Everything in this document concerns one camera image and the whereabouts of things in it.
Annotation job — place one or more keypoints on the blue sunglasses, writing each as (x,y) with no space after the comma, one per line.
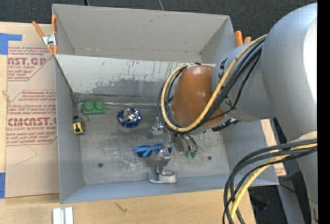
(144,151)

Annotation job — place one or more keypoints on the blue shiny foil ball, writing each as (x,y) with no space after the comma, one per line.
(129,118)

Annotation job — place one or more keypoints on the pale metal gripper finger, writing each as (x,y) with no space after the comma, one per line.
(158,166)
(166,159)

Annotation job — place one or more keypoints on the black cylinder on white bracket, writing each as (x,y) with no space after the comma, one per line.
(221,126)

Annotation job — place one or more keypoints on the grey metal bin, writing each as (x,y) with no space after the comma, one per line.
(116,156)

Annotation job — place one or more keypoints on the grey tape roll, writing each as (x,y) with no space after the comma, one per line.
(167,177)

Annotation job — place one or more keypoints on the green toy brick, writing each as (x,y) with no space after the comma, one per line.
(93,108)

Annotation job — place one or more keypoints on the yellow tape measure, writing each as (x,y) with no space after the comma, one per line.
(79,127)

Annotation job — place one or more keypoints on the clear glass stopper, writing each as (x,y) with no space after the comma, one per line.
(157,127)

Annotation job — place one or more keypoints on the brown cardboard board, red print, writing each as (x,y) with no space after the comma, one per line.
(31,156)

